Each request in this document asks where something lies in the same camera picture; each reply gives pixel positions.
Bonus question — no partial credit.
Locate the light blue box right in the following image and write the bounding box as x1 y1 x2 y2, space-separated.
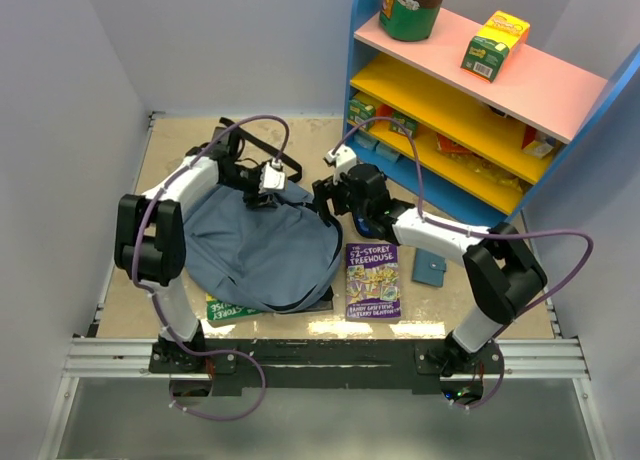
375 142 401 163

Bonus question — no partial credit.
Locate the teal blue wallet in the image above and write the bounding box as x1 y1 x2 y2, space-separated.
411 249 447 288

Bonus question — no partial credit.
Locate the purple treehouse book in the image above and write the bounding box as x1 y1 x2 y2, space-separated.
345 243 401 321

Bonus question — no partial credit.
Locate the green box shelf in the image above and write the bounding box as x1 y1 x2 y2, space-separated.
389 111 419 138
347 92 378 124

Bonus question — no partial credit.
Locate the blue patterned pencil case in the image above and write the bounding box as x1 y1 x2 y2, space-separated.
352 212 375 239

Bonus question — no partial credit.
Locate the yellow green carton box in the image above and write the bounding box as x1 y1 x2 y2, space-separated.
460 10 531 83

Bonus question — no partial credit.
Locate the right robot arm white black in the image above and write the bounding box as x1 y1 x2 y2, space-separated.
312 163 547 377

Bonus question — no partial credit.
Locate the green box middle shelf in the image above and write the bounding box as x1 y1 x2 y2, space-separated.
389 111 419 138

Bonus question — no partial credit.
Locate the aluminium frame rail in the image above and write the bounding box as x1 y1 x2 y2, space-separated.
37 110 611 460

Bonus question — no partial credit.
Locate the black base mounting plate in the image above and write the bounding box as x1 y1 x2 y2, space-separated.
149 339 504 401

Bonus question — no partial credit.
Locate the colourful wooden shelf unit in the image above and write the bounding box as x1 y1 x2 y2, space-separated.
346 0 639 225

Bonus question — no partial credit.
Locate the green box left shelf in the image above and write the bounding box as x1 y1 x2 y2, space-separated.
347 92 378 124

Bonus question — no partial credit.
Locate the light blue box left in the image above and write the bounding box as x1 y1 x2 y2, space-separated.
353 132 378 151

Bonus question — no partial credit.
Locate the green treehouse book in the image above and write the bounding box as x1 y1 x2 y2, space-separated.
205 294 262 327

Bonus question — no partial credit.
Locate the green brown canister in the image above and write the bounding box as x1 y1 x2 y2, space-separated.
379 0 443 42

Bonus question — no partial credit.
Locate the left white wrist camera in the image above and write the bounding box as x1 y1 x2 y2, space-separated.
259 159 287 193

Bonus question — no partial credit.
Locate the yellow snack bag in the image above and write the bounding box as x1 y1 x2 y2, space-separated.
456 155 530 193

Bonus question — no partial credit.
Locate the blue student backpack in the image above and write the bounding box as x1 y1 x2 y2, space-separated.
180 117 344 315

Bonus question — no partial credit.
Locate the orange snack packet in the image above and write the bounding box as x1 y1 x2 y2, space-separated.
436 133 473 155

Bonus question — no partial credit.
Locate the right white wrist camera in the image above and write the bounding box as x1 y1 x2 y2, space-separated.
324 145 358 171

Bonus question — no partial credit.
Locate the red yellow box right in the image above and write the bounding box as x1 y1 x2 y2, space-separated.
521 125 561 159

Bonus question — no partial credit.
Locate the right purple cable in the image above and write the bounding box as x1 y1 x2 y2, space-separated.
333 117 595 411

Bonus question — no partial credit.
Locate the dark tale book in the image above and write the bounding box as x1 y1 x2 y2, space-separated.
281 287 334 315

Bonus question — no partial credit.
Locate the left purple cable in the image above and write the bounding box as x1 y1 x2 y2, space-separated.
130 114 291 421

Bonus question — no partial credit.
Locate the light blue box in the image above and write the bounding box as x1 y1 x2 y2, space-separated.
375 142 401 163
353 132 378 151

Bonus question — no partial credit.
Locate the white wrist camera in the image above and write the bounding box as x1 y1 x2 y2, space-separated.
259 159 287 193
324 145 358 171

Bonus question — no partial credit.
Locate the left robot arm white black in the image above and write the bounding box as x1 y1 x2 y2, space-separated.
114 140 263 373

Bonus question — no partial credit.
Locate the purple cable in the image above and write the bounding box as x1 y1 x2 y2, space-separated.
130 114 291 421
333 117 595 411

